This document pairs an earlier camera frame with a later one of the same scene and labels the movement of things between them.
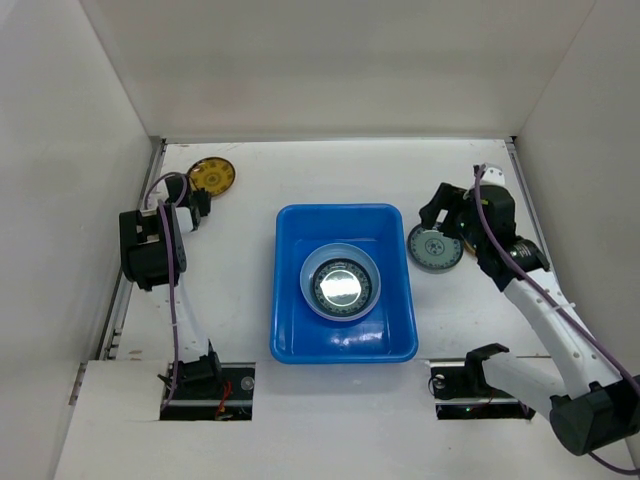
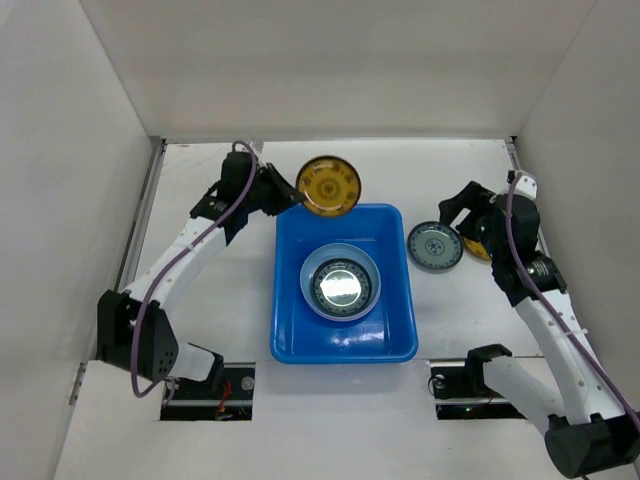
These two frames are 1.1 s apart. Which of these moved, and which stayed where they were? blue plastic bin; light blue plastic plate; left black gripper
Moved: left black gripper
Stayed: light blue plastic plate; blue plastic bin
